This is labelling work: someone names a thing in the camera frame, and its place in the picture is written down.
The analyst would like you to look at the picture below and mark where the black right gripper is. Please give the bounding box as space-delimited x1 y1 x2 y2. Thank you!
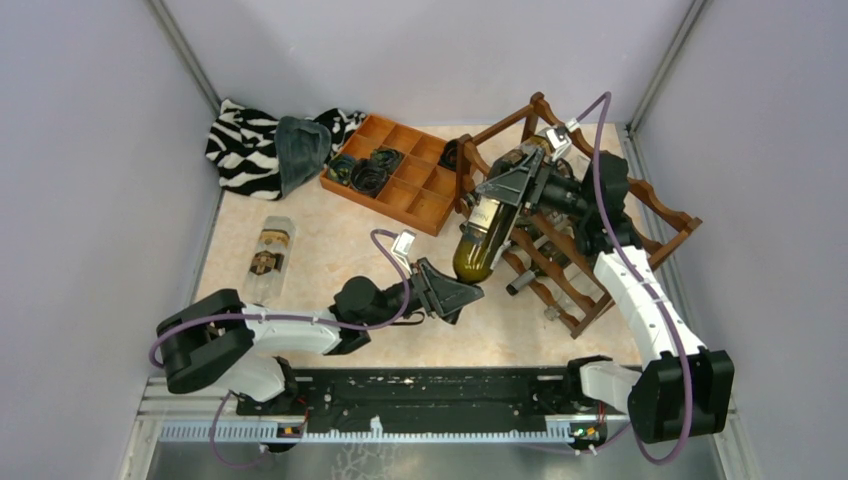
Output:
476 147 594 219

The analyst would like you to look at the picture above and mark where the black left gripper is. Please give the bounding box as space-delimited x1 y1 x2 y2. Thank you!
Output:
366 257 485 330

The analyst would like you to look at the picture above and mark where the dark wine bottle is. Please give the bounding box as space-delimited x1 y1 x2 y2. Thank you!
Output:
452 146 538 286

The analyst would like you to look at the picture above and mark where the wooden wine rack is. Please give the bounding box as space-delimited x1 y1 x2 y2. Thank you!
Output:
453 92 702 338

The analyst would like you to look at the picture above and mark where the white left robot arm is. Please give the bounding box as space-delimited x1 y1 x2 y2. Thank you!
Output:
149 259 484 414

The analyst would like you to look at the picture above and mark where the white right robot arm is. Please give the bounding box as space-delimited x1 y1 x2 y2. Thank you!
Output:
463 146 735 444

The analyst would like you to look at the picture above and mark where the clear liquor bottle gold label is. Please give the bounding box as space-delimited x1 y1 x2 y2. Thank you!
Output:
240 216 296 306

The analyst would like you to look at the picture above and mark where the black rolled item right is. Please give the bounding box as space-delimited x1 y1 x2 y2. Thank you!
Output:
438 139 460 172

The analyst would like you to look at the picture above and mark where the zebra striped cloth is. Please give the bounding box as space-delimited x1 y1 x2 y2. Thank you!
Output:
205 99 367 201

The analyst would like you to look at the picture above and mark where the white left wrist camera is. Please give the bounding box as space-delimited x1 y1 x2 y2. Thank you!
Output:
391 229 416 258

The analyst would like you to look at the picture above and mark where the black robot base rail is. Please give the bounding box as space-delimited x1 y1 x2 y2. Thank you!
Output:
158 365 657 446

